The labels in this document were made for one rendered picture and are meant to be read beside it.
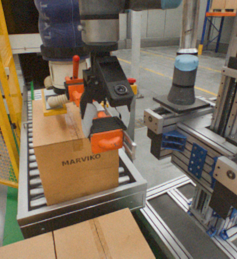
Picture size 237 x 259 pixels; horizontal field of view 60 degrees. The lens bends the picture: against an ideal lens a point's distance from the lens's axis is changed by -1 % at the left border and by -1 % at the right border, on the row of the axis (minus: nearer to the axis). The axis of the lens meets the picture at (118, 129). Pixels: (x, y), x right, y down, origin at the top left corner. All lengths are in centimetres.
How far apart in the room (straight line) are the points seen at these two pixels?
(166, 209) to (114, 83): 136
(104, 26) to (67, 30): 52
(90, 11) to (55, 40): 53
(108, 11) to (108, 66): 9
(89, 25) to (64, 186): 87
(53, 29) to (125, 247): 97
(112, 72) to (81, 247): 84
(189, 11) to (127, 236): 113
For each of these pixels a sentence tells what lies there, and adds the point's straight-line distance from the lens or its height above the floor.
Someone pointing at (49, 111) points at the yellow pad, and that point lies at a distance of 93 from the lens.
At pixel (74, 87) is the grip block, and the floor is 122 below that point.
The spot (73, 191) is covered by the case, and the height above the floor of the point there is 64.
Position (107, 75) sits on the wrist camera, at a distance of 40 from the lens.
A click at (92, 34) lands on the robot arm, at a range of 42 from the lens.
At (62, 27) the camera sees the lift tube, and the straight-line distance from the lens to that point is 93.
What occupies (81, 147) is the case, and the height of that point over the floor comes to 89.
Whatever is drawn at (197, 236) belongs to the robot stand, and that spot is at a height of 21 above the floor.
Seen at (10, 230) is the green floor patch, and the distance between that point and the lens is 195.
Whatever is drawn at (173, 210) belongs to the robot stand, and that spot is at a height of 21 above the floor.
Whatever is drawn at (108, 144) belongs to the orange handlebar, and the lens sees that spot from 46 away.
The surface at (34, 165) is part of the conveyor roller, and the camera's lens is 156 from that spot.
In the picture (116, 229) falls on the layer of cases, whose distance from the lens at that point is 111.
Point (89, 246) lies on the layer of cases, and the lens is 107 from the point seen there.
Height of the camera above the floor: 145
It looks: 29 degrees down
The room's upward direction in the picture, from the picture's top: straight up
